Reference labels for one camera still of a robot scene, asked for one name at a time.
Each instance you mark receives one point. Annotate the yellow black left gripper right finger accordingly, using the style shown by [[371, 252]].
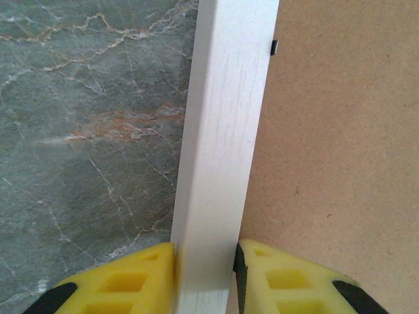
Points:
[[288, 288]]

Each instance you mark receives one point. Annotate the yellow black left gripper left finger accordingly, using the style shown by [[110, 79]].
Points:
[[114, 288]]

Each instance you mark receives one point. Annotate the brown backing board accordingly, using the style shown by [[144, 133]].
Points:
[[343, 147]]

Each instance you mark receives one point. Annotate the white picture frame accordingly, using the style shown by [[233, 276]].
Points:
[[222, 131]]

